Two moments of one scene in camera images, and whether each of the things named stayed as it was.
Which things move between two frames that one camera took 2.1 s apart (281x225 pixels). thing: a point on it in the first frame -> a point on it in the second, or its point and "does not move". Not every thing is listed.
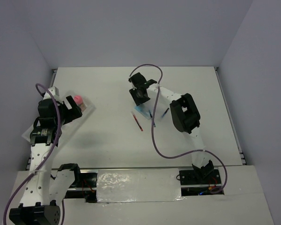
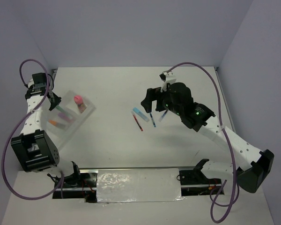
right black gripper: (138, 101) -> (152, 94)
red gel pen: (137, 121) does not move
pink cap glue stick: (78, 100) does not move
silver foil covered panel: (125, 185) does not move
